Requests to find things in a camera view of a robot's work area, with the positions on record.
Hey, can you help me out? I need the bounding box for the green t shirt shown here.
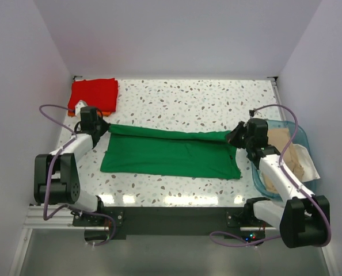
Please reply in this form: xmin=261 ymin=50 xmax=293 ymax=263
xmin=100 ymin=124 xmax=241 ymax=180

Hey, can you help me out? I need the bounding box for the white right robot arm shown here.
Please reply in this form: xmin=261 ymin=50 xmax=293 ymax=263
xmin=226 ymin=118 xmax=332 ymax=248

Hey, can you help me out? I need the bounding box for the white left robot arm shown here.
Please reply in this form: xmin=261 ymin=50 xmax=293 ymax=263
xmin=33 ymin=106 xmax=110 ymax=225

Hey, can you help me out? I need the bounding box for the folded orange t shirt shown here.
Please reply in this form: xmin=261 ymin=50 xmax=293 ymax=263
xmin=67 ymin=110 xmax=111 ymax=117

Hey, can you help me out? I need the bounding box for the beige t shirt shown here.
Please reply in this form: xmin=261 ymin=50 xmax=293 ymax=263
xmin=262 ymin=128 xmax=304 ymax=194

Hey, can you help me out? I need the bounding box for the folded red t shirt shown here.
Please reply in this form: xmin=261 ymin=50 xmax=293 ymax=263
xmin=67 ymin=78 xmax=119 ymax=113

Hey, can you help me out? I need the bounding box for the clear blue plastic bin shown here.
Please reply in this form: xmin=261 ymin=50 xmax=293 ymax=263
xmin=252 ymin=120 xmax=318 ymax=200

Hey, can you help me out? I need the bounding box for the white t shirt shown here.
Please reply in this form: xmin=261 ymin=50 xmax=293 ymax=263
xmin=294 ymin=144 xmax=321 ymax=182

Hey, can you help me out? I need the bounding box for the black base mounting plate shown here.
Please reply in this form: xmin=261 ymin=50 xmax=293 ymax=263
xmin=71 ymin=206 xmax=266 ymax=243

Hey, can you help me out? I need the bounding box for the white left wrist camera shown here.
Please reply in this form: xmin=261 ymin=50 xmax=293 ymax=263
xmin=73 ymin=100 xmax=87 ymax=118

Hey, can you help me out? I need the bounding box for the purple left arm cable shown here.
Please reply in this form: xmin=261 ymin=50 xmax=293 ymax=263
xmin=38 ymin=103 xmax=116 ymax=248

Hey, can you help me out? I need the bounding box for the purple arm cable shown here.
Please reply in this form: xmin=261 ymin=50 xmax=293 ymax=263
xmin=38 ymin=103 xmax=116 ymax=248
xmin=210 ymin=104 xmax=333 ymax=250

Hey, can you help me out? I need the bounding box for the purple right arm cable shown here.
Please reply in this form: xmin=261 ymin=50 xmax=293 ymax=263
xmin=210 ymin=104 xmax=333 ymax=250

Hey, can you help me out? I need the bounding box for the aluminium frame rail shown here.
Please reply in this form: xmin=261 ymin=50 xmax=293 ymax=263
xmin=22 ymin=204 xmax=77 ymax=229

